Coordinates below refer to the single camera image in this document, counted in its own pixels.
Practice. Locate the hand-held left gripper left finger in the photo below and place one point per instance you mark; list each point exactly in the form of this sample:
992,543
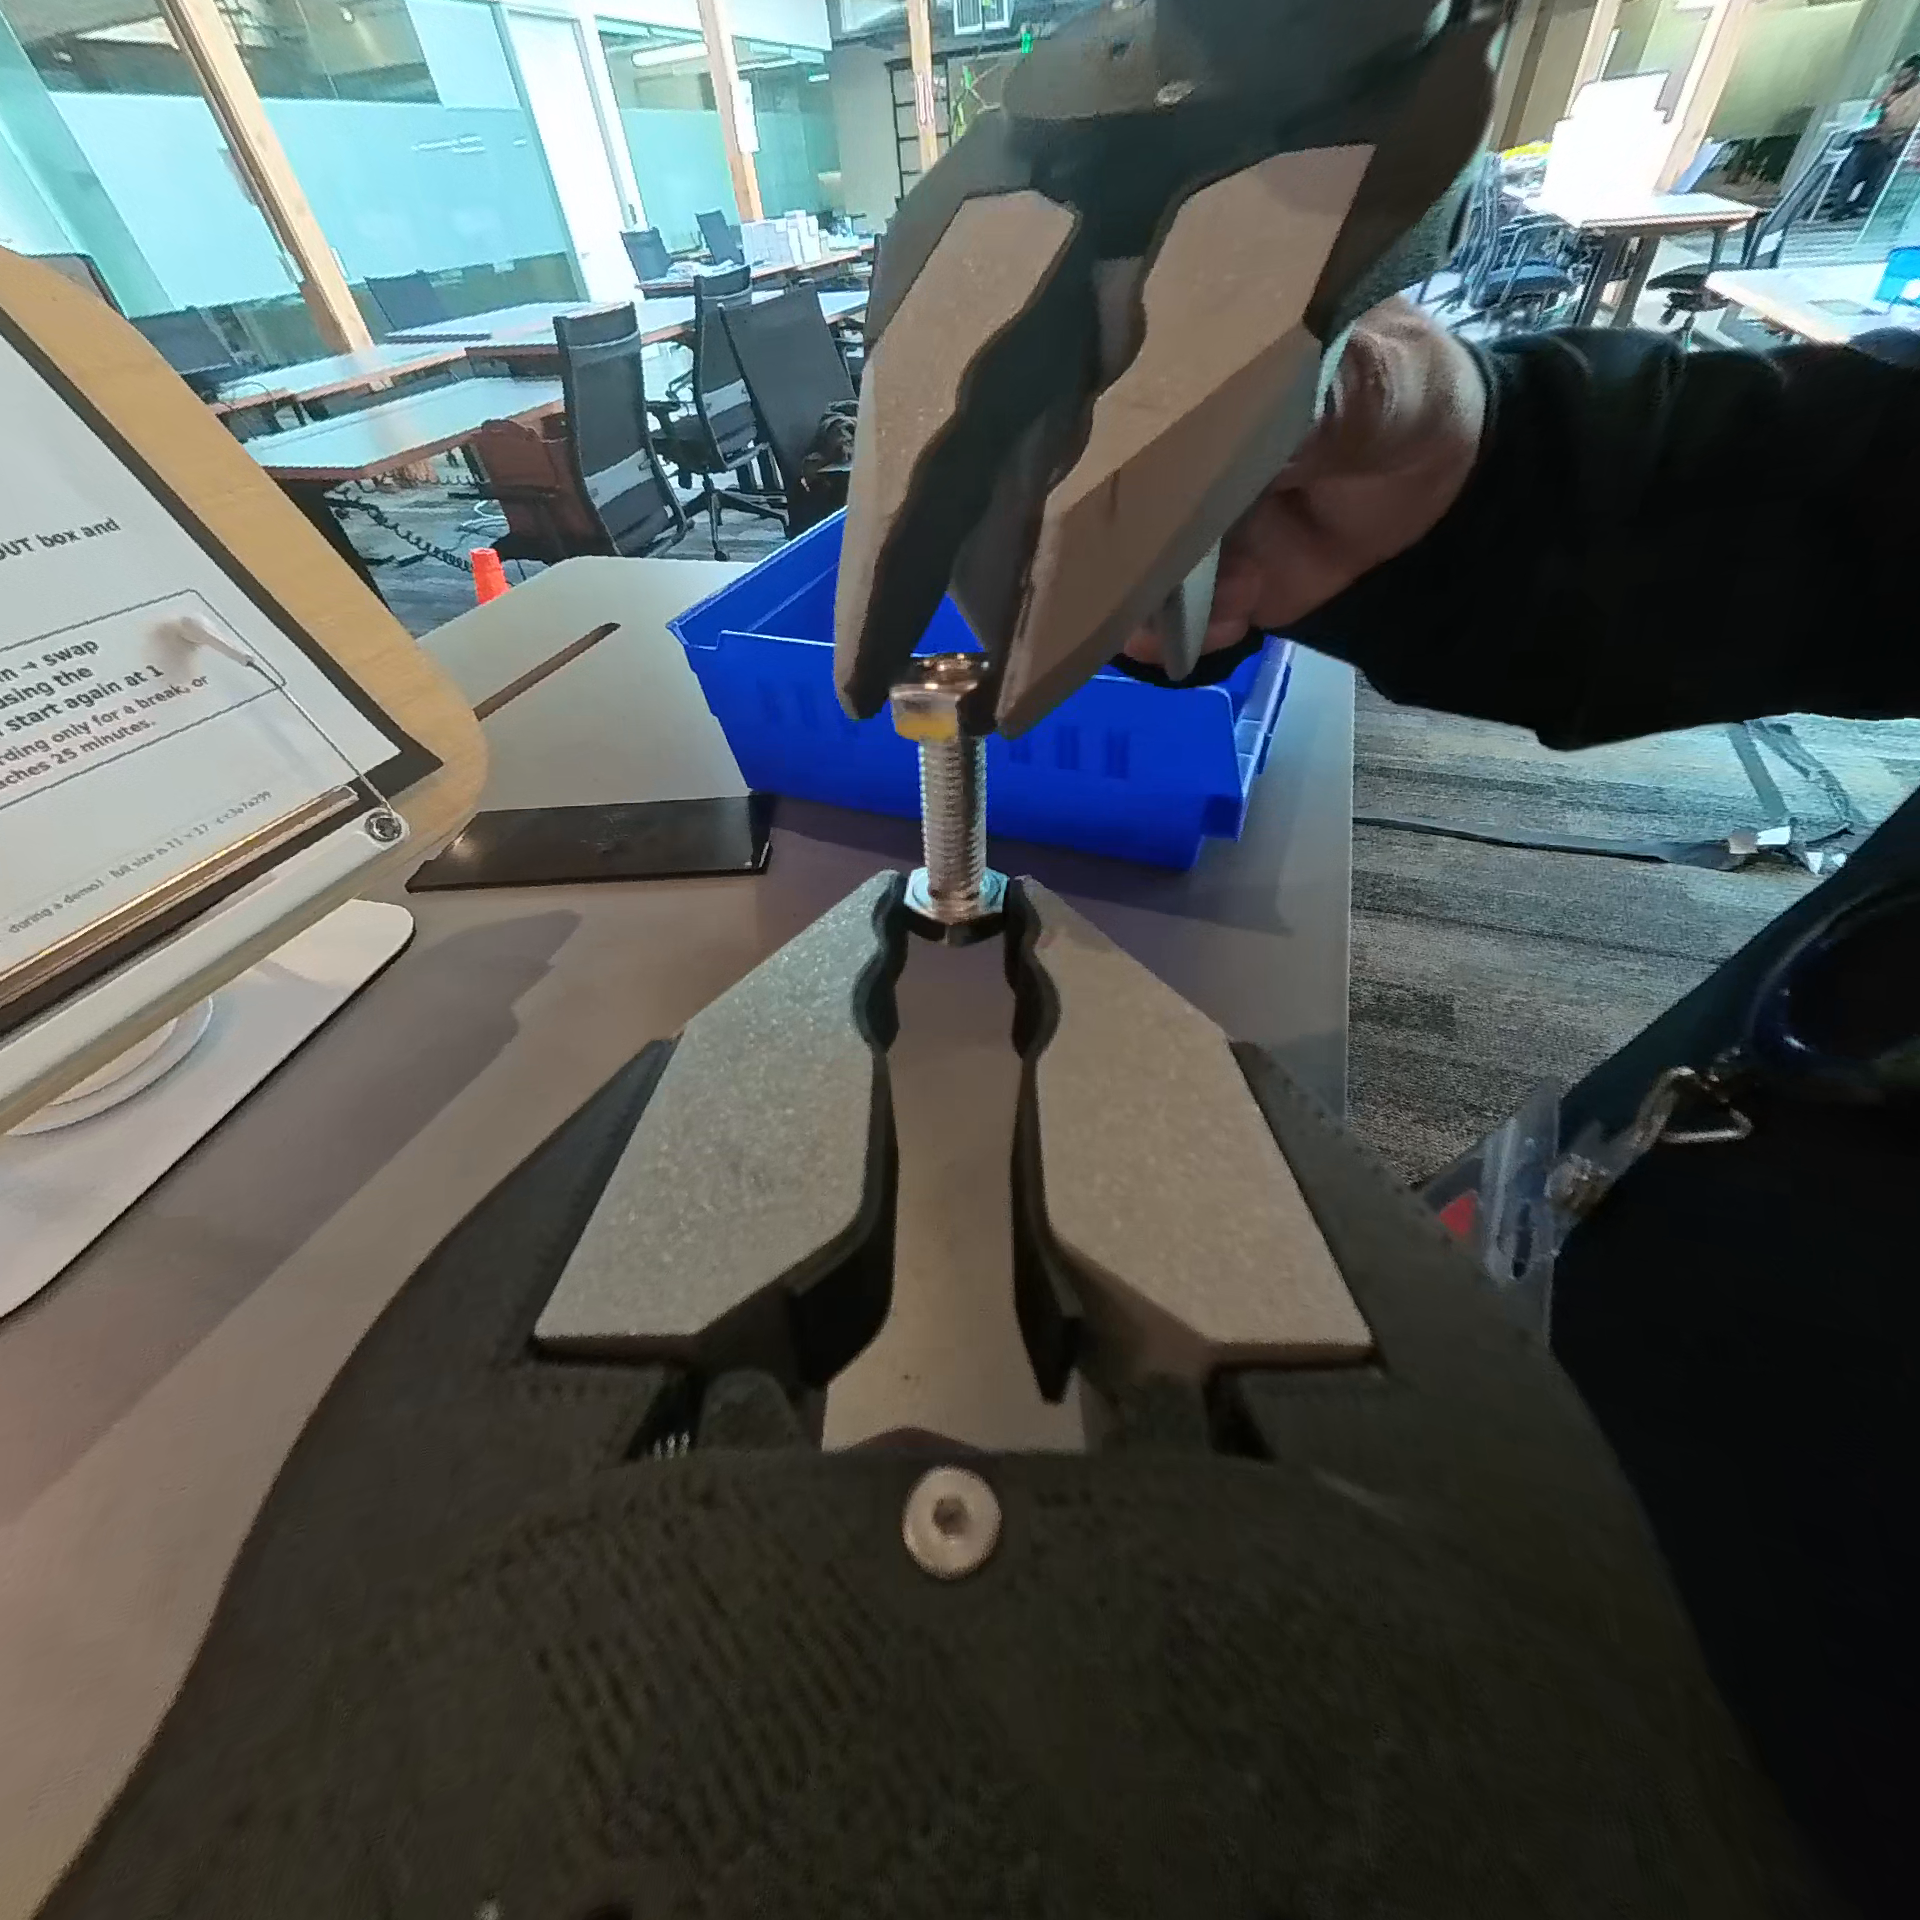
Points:
747,1139

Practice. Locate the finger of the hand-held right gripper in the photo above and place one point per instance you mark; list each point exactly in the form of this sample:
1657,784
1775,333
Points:
1218,360
915,435

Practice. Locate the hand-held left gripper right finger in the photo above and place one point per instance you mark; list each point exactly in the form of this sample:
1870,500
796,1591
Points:
1169,1172

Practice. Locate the silver hex nut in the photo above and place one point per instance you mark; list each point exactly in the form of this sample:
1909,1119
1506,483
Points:
958,906

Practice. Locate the silver bolt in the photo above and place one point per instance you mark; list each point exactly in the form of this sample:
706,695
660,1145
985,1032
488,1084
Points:
954,795

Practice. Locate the person's right forearm black sleeve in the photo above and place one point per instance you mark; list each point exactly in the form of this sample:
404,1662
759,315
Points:
1678,526

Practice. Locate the person's right hand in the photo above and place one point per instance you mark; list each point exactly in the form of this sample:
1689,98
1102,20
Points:
1379,453

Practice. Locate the black office chair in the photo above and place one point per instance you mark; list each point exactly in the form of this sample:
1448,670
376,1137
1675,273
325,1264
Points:
778,390
615,423

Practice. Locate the blue plastic bin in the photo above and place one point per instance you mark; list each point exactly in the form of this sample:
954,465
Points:
778,680

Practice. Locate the clear badge holder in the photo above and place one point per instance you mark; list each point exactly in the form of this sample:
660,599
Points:
1498,1203

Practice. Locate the flat black plate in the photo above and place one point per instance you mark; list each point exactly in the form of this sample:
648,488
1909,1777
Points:
600,843

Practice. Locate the brown office chair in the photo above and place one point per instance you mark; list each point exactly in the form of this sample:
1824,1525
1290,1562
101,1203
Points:
533,483

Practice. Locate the white office table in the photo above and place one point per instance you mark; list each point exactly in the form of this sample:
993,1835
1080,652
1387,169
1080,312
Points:
1633,211
404,423

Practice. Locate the orange traffic cone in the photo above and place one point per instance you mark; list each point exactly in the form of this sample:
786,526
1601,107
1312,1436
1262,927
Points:
488,576

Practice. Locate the wooden office table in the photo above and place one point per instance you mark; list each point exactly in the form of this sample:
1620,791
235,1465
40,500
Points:
1818,295

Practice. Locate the person's dark clothing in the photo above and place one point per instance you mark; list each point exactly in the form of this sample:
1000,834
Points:
1772,1501

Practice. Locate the small blue bin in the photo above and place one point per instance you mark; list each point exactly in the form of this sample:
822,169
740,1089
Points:
1901,282

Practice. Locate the wooden sign stand with paper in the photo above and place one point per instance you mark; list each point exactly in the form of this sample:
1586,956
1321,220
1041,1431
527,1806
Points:
176,631

